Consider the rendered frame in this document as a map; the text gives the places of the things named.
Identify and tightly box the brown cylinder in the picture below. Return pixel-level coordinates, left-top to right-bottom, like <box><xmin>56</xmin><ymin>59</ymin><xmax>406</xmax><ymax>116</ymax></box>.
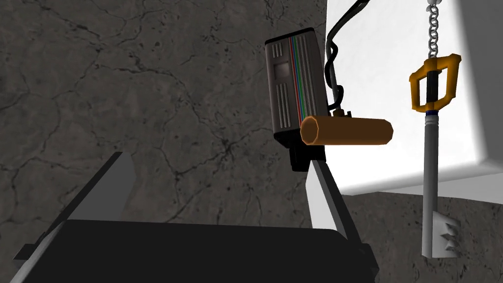
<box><xmin>300</xmin><ymin>115</ymin><xmax>394</xmax><ymax>146</ymax></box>

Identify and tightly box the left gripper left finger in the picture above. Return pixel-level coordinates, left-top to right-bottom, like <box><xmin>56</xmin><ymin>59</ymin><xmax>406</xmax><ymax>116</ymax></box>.
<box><xmin>34</xmin><ymin>151</ymin><xmax>137</xmax><ymax>252</ymax></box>

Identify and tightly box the grey box with coloured stripes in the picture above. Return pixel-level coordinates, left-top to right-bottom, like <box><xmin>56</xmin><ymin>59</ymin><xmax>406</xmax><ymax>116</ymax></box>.
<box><xmin>264</xmin><ymin>27</ymin><xmax>329</xmax><ymax>172</ymax></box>

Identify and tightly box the black cable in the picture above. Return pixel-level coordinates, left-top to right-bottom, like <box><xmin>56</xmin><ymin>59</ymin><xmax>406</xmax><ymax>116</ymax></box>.
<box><xmin>324</xmin><ymin>0</ymin><xmax>370</xmax><ymax>113</ymax></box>

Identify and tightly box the grey key with yellow handle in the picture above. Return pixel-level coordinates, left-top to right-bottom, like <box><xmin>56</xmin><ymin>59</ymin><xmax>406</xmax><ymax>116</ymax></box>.
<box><xmin>408</xmin><ymin>0</ymin><xmax>462</xmax><ymax>259</ymax></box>

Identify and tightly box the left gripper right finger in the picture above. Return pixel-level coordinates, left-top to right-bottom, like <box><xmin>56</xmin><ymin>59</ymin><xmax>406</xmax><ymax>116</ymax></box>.
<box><xmin>306</xmin><ymin>159</ymin><xmax>362</xmax><ymax>245</ymax></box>

